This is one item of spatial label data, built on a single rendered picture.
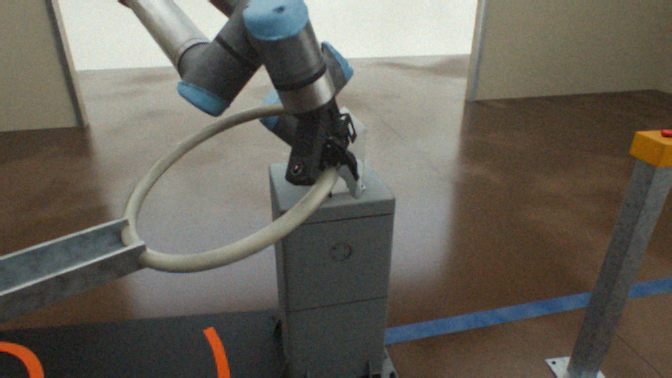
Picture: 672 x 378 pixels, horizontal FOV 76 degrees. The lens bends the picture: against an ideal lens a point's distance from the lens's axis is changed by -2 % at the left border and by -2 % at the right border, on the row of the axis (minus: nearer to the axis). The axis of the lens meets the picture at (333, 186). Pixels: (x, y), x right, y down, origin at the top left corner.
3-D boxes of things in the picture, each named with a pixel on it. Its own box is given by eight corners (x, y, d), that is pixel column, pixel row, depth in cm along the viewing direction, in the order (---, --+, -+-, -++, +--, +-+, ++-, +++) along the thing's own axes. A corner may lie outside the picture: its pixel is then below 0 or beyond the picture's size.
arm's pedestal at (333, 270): (268, 318, 214) (254, 159, 177) (364, 302, 224) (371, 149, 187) (280, 404, 170) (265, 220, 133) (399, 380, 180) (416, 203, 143)
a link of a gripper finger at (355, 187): (378, 178, 83) (355, 142, 79) (370, 200, 80) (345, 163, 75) (364, 181, 85) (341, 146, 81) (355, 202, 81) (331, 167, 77)
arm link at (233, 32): (211, 26, 76) (224, 43, 66) (252, -27, 74) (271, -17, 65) (252, 59, 82) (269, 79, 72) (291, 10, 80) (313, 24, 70)
